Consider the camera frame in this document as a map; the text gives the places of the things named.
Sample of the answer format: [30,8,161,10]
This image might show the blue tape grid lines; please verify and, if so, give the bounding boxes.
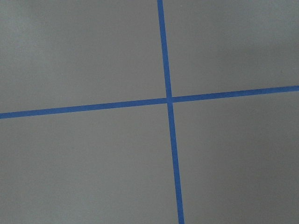
[0,0,299,224]

